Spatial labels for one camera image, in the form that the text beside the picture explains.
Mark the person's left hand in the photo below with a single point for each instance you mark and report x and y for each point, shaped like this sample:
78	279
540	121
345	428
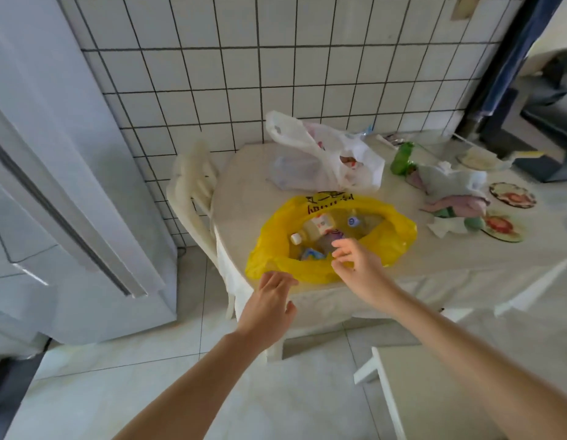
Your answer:
265	316

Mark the person's right hand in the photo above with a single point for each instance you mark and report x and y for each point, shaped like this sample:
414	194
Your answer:
366	279

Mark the red label water bottle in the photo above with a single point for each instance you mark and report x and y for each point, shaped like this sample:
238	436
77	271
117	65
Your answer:
318	226

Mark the yellow plastic bag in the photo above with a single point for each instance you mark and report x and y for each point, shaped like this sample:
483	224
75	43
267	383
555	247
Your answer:
274	242

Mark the white plastic bag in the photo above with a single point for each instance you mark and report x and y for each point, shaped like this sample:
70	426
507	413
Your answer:
320	164

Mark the white refrigerator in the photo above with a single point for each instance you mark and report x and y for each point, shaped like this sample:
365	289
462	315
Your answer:
58	155

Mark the person's right forearm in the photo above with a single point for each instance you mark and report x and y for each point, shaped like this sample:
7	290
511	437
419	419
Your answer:
471	371

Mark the person's left forearm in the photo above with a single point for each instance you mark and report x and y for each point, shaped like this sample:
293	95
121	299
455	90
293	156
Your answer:
191	394

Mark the green bag roll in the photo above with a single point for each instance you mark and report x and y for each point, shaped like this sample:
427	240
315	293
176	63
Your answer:
402	160

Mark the round dining table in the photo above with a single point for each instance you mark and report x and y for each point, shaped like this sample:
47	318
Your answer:
448	270

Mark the white crumpled tissue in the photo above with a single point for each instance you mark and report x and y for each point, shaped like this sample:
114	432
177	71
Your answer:
444	226

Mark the green towel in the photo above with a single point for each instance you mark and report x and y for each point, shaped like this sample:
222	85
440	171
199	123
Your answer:
474	222

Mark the white cushioned chair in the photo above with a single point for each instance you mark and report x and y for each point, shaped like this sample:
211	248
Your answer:
425	398

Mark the yellow rim round coaster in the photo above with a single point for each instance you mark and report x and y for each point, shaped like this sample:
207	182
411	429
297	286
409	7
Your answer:
503	228

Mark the white slatted chair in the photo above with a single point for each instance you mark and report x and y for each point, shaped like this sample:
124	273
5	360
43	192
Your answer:
191	187

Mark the small clear blue-cap bottle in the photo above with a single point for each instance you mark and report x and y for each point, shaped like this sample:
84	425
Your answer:
365	131

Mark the red rim round coaster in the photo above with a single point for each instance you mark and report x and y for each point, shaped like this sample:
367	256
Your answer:
513	195

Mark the small yellow object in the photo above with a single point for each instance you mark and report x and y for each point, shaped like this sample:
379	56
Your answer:
529	154

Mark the dark low furniture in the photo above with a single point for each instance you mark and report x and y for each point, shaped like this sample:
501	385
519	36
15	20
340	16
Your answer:
545	114

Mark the dark blue curtain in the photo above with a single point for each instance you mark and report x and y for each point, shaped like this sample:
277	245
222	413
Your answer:
508	64

